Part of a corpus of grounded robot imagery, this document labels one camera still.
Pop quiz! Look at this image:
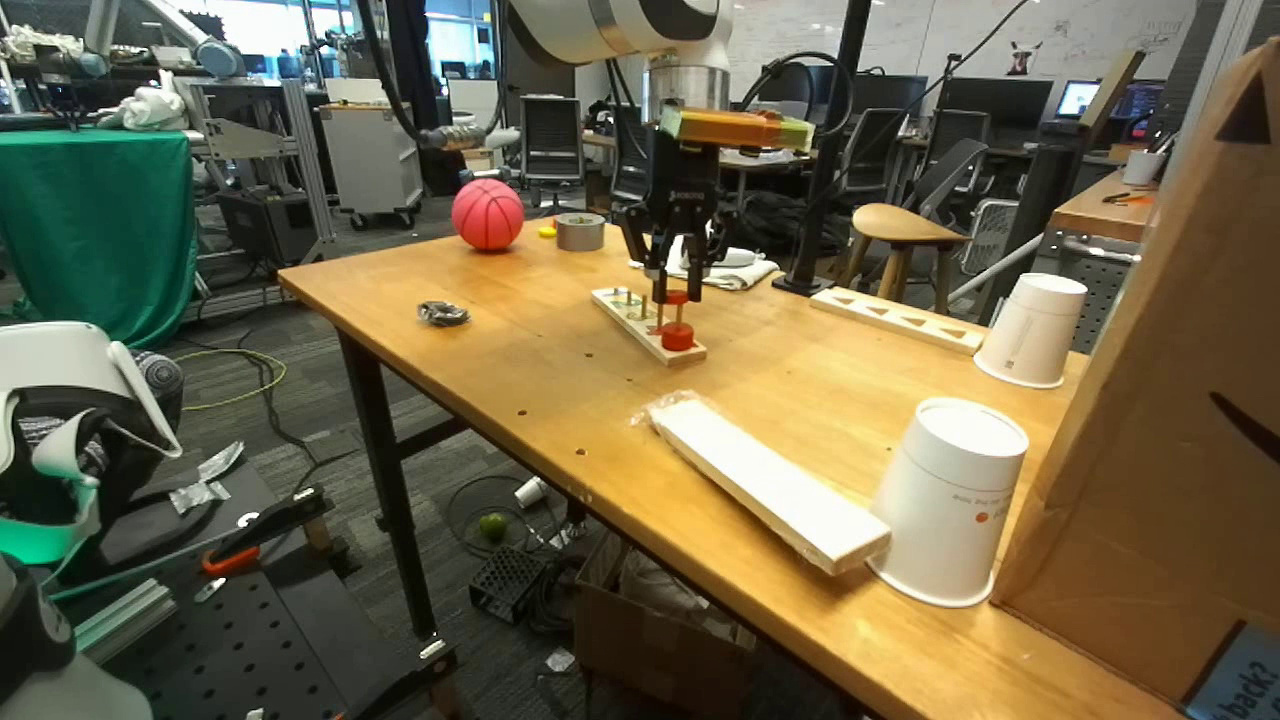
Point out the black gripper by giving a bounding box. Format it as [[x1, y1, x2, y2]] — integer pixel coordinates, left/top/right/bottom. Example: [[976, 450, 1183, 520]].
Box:
[[618, 136, 732, 311]]

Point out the wooden peg board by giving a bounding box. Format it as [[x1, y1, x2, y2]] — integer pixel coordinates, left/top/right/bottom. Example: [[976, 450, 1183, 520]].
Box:
[[589, 279, 712, 369]]

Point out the white paper sheet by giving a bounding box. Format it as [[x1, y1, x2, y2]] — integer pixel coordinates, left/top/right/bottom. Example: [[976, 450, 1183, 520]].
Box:
[[703, 244, 784, 296]]

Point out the black stand pole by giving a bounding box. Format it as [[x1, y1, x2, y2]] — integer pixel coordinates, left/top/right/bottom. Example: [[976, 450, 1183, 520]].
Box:
[[778, 0, 877, 300]]

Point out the pink basketball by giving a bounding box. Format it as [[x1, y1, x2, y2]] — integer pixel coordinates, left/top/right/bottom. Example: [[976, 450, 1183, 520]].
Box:
[[447, 177, 528, 256]]

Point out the white wooden plank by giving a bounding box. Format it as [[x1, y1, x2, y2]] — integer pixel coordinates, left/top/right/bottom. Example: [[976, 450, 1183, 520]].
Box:
[[643, 390, 897, 581]]

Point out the wooden strip with holes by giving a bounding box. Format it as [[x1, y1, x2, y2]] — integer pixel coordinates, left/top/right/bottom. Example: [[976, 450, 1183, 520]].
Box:
[[808, 283, 992, 356]]

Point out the wooden stool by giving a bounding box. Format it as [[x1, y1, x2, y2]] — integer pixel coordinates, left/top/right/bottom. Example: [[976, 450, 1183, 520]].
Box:
[[847, 201, 971, 305]]

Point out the white cart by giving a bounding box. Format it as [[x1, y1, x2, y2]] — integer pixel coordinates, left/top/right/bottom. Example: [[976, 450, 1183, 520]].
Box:
[[316, 97, 429, 233]]

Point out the white paper cup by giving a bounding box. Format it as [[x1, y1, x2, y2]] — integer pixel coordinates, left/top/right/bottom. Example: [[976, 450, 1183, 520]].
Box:
[[869, 392, 1033, 612], [971, 269, 1091, 392]]

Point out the open cardboard box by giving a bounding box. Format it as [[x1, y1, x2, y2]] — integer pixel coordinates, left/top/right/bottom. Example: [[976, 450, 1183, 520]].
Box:
[[572, 586, 763, 720]]

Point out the small wooden side desk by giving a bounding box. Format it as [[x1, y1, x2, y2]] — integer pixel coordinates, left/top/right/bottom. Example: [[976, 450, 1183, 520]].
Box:
[[1050, 163, 1164, 252]]

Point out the small white cup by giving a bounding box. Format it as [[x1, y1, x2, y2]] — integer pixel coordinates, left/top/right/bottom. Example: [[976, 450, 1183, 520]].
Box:
[[1120, 140, 1170, 194]]

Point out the large cardboard box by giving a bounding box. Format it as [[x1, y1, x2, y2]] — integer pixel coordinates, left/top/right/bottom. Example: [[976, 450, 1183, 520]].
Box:
[[992, 36, 1280, 714]]

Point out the black perforated platform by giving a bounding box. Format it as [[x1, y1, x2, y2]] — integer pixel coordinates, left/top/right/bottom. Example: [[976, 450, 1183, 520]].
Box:
[[76, 486, 465, 720]]

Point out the green cloth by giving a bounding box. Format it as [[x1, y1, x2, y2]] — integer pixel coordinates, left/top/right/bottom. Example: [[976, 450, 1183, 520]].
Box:
[[0, 129, 201, 343]]

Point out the orange handled tool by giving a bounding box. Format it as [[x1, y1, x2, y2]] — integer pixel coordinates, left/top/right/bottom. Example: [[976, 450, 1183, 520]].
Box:
[[195, 535, 271, 581]]

